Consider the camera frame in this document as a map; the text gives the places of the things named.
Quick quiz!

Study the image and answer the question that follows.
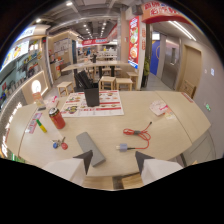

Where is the laminated menu placemat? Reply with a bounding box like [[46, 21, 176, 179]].
[[60, 89, 125, 118]]

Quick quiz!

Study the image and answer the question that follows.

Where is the grey rectangular case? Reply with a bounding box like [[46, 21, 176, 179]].
[[75, 131, 107, 168]]

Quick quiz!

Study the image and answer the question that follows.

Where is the keychain with red blue tags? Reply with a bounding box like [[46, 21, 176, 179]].
[[51, 136, 69, 151]]

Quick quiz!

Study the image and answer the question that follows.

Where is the white red tissue packet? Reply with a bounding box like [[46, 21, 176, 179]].
[[148, 99, 169, 117]]

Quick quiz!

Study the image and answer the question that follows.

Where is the small table sign card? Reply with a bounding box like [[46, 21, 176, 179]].
[[31, 91, 47, 111]]

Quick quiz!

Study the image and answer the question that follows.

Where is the light blue charger plug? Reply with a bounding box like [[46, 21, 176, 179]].
[[115, 143, 129, 153]]

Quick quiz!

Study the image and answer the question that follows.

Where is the red charging cable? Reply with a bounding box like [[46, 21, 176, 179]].
[[122, 121, 154, 151]]

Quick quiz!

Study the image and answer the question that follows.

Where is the pink leaflet strip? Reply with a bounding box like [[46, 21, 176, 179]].
[[24, 112, 43, 135]]

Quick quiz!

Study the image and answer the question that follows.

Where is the long wooden dining table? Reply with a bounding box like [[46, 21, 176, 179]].
[[60, 59, 129, 73]]

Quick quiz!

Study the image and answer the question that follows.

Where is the wooden door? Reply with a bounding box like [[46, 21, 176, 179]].
[[175, 44, 203, 95]]

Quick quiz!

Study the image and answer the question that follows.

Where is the red soda can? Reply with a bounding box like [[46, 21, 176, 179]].
[[48, 107, 67, 130]]

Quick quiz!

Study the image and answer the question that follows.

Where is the person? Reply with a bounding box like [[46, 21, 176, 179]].
[[141, 55, 151, 89]]

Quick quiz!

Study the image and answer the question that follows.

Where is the green yellow highlighter pen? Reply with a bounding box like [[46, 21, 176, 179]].
[[35, 118, 48, 134]]

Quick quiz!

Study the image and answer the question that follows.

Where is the wooden stool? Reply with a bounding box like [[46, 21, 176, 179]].
[[126, 71, 140, 90], [99, 75, 117, 91], [115, 77, 134, 92], [56, 81, 75, 98]]

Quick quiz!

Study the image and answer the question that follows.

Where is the wooden chair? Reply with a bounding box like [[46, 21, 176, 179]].
[[180, 79, 198, 99]]

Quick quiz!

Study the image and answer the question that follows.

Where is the red food poster banner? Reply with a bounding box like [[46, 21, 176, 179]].
[[127, 15, 141, 70]]

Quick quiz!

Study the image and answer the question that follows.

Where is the black utensil holder box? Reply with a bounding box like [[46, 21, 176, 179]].
[[83, 87, 101, 108]]

